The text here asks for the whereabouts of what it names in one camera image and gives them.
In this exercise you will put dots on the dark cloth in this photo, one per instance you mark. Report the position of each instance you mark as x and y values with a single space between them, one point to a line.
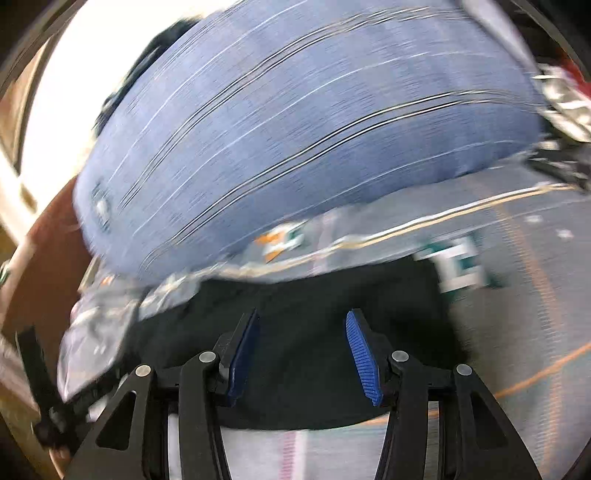
152 55

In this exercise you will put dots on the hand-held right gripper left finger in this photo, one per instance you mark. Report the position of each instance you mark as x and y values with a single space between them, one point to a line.
242 357

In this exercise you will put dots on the blue striped pillow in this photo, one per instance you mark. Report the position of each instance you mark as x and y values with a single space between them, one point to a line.
295 138

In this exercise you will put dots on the grey printed blanket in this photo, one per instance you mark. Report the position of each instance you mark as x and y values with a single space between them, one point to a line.
531 286

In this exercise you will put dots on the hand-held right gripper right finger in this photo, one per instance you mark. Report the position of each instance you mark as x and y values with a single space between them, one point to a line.
364 360

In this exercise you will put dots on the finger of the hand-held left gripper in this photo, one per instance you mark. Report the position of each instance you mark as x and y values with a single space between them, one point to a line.
44 383

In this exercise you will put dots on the black pants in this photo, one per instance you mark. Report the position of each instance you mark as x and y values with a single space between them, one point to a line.
304 300

